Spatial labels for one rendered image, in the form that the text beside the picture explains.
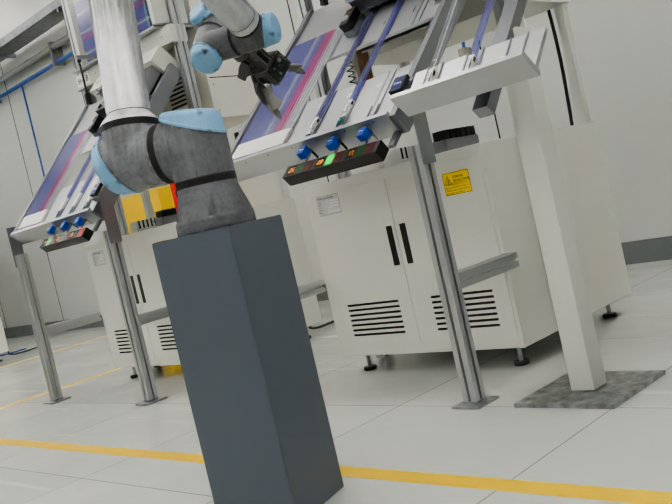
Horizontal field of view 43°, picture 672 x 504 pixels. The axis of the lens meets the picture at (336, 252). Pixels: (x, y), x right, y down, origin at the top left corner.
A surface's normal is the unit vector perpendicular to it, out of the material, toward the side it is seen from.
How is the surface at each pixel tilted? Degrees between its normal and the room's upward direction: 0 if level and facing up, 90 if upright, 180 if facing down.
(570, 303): 90
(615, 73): 90
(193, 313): 90
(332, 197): 90
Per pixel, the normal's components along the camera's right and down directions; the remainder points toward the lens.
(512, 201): 0.69, -0.12
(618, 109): -0.69, 0.19
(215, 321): -0.46, 0.15
